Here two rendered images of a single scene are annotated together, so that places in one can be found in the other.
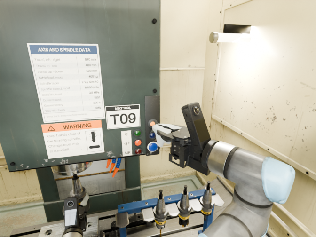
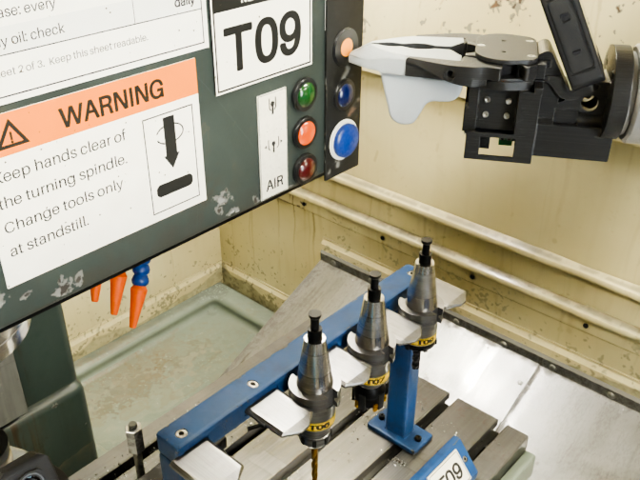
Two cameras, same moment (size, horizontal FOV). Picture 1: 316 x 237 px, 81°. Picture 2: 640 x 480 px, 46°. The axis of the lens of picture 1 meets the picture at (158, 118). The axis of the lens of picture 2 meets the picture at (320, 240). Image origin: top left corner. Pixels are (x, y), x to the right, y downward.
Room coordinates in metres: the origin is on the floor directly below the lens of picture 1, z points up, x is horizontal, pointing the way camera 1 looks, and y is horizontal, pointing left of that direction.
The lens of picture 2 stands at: (0.06, 0.37, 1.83)
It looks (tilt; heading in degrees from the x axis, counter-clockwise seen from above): 31 degrees down; 326
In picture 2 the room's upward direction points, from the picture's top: straight up
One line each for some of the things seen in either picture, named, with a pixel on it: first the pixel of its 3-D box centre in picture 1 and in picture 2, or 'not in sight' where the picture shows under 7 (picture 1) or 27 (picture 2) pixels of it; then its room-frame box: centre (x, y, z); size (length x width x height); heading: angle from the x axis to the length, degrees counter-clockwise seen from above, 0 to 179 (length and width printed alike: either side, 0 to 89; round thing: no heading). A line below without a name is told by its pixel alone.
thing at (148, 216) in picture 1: (148, 215); (283, 414); (0.62, 0.04, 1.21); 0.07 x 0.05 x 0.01; 14
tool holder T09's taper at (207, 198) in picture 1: (207, 194); (423, 282); (0.69, -0.22, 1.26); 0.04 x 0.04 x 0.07
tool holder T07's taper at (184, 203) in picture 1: (185, 199); (372, 318); (0.66, -0.12, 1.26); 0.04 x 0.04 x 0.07
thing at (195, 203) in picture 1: (195, 205); (396, 328); (0.67, -0.17, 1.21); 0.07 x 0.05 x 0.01; 14
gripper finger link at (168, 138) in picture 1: (170, 135); (464, 67); (0.46, -0.03, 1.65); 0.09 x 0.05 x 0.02; 44
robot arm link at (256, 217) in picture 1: (246, 216); not in sight; (0.31, -0.19, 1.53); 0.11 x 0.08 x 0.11; 133
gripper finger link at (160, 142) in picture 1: (160, 137); (403, 88); (0.50, -0.01, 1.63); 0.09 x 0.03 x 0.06; 44
